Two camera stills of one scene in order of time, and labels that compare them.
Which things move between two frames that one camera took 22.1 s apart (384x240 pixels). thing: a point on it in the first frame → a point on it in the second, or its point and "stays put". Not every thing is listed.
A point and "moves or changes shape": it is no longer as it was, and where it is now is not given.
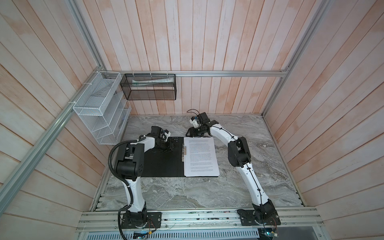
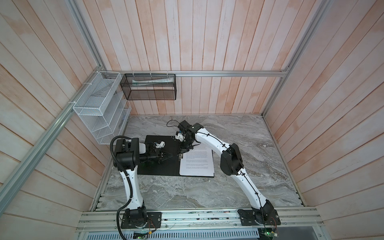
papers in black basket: x=136 y=82 stays put
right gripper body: x=199 y=131 → x=185 y=145
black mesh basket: x=149 y=86 stays put
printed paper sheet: x=201 y=158 moves or changes shape
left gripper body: x=163 y=146 → x=152 y=157
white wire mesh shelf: x=103 y=111 stays put
